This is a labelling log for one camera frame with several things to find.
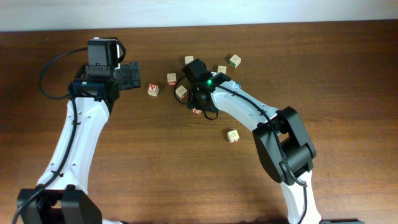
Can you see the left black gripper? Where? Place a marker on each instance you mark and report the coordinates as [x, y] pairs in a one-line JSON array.
[[132, 78]]

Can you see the red edged 5 block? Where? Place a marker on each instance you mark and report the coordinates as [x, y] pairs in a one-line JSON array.
[[196, 111]]

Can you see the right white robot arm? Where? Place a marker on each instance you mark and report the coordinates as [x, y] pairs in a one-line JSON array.
[[283, 145]]

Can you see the top red edged block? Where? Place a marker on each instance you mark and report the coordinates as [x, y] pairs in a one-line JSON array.
[[188, 59]]

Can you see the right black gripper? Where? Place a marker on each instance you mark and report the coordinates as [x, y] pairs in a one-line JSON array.
[[191, 101]]

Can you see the green edged far block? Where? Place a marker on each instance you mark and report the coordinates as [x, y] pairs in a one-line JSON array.
[[235, 61]]

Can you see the red edged 6 block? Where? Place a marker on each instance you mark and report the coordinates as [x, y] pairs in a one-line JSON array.
[[233, 136]]

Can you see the green edged M block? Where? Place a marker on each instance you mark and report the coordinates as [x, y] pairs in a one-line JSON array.
[[221, 69]]

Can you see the red V letter block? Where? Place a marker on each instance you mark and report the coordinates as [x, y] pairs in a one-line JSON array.
[[153, 89]]

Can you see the wooden K picture block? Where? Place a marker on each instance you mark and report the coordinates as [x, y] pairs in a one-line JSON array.
[[181, 92]]

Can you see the red spiral picture block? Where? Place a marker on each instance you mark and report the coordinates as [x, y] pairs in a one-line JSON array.
[[171, 79]]

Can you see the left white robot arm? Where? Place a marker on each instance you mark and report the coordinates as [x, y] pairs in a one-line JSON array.
[[61, 193]]

